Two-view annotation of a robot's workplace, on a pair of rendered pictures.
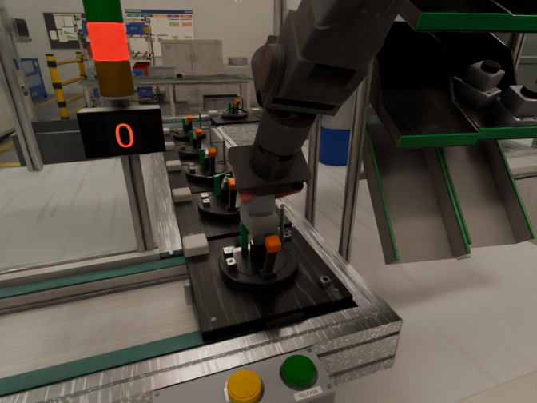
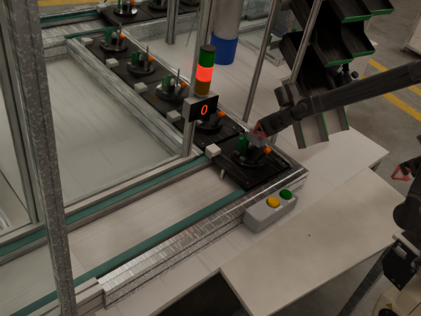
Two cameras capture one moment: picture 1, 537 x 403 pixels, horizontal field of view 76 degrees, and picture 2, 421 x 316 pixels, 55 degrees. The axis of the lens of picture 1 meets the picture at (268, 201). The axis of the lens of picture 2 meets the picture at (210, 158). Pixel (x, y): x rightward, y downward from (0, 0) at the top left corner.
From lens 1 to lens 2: 1.08 m
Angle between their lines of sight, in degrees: 29
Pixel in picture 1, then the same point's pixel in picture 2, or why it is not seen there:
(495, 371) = (334, 183)
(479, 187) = not seen: hidden behind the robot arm
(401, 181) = not seen: hidden behind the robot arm
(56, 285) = (161, 180)
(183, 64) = not seen: outside the picture
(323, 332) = (285, 180)
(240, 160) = (267, 123)
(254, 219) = (260, 141)
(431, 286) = (306, 152)
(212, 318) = (247, 182)
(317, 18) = (323, 107)
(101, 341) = (199, 199)
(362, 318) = (295, 172)
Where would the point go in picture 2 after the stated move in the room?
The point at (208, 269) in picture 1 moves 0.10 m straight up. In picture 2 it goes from (227, 162) to (232, 141)
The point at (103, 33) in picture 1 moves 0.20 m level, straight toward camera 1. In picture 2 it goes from (209, 71) to (257, 102)
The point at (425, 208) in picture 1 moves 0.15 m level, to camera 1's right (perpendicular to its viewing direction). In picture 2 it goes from (311, 121) to (340, 117)
